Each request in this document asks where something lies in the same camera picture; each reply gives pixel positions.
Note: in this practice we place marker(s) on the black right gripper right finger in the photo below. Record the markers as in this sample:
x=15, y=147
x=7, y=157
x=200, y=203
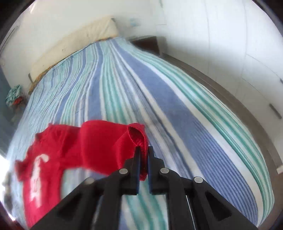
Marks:
x=192, y=203

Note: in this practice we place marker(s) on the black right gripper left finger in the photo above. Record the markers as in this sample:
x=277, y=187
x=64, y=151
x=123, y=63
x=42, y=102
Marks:
x=95, y=203

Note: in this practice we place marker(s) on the red knit rabbit sweater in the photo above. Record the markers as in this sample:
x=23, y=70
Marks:
x=88, y=150

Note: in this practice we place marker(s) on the pile of colourful clothes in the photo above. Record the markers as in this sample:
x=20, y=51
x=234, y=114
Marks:
x=14, y=96

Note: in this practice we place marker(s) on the striped blue green bedspread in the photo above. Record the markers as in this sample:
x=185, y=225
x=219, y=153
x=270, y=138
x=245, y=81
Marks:
x=194, y=132

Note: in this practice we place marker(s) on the cream long pillow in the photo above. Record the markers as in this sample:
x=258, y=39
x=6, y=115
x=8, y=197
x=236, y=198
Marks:
x=97, y=30

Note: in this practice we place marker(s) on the dark wooden nightstand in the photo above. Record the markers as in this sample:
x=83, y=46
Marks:
x=147, y=43

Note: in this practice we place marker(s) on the white wardrobe with handles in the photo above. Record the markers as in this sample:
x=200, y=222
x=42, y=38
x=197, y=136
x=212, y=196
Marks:
x=236, y=44

